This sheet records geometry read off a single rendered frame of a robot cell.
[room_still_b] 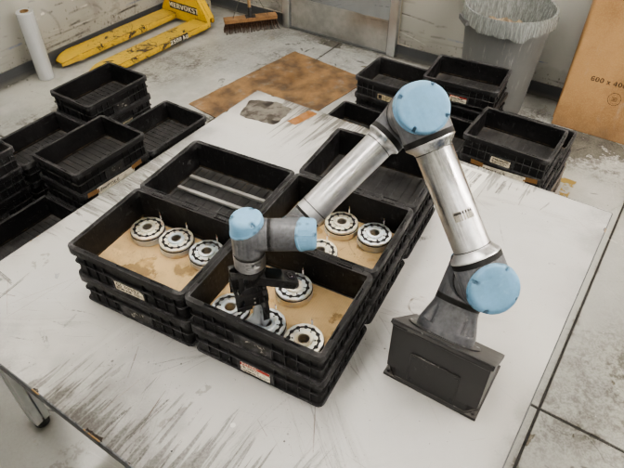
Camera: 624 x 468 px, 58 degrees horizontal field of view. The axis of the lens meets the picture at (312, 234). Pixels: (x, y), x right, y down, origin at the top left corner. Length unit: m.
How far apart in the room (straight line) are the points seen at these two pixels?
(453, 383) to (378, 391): 0.21
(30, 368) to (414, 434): 1.04
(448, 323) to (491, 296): 0.17
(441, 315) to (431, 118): 0.49
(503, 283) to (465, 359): 0.21
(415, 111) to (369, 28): 3.56
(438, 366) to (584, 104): 2.89
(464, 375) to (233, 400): 0.59
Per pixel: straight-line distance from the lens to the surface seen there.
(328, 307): 1.54
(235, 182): 1.97
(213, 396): 1.56
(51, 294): 1.92
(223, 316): 1.41
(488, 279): 1.28
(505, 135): 2.97
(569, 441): 2.46
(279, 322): 1.47
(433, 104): 1.24
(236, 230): 1.23
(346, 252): 1.69
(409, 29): 4.65
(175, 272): 1.68
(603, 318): 2.90
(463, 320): 1.44
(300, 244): 1.25
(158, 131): 3.15
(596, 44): 4.04
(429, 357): 1.44
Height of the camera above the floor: 2.01
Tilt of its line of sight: 43 degrees down
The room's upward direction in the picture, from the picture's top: straight up
